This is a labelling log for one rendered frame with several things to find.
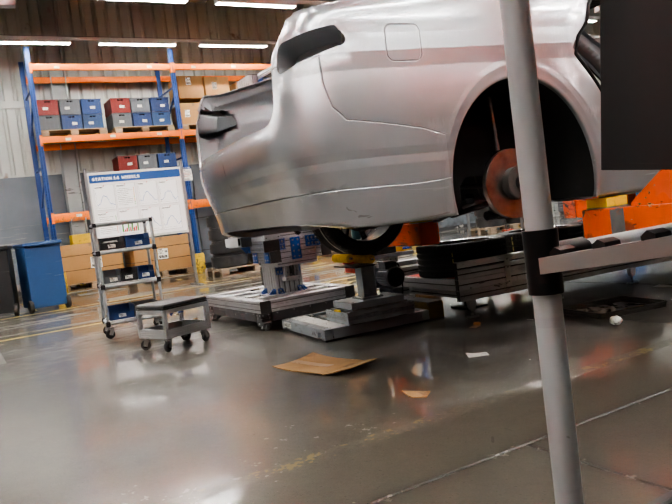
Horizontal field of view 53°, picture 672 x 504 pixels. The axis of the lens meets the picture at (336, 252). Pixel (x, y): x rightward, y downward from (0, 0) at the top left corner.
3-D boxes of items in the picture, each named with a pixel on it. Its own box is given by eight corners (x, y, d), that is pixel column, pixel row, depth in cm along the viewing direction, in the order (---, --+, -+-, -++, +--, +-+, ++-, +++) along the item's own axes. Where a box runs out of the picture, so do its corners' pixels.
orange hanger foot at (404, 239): (421, 246, 475) (415, 197, 473) (385, 247, 523) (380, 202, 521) (441, 243, 482) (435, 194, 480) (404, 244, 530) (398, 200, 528)
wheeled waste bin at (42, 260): (32, 314, 924) (21, 243, 918) (21, 312, 975) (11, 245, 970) (72, 307, 956) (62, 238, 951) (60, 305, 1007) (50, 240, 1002)
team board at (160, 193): (104, 301, 978) (85, 166, 968) (98, 300, 1021) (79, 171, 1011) (204, 285, 1052) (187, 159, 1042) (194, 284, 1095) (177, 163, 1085)
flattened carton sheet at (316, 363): (338, 378, 339) (338, 371, 339) (272, 369, 380) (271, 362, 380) (380, 363, 359) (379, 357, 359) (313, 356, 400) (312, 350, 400)
